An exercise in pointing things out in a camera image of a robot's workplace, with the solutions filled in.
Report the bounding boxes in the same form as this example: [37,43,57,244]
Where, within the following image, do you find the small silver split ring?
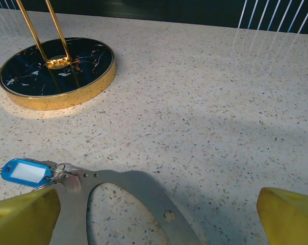
[31,162,82,192]

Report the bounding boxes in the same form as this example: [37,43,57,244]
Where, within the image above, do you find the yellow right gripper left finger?
[0,188,61,245]

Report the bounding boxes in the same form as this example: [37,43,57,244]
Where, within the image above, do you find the blue plastic key tag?
[0,158,54,184]

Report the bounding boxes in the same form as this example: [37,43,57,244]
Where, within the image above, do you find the gold wire glass rack stand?
[0,0,117,111]

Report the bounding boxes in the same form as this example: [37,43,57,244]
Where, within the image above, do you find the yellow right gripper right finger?
[256,187,308,245]

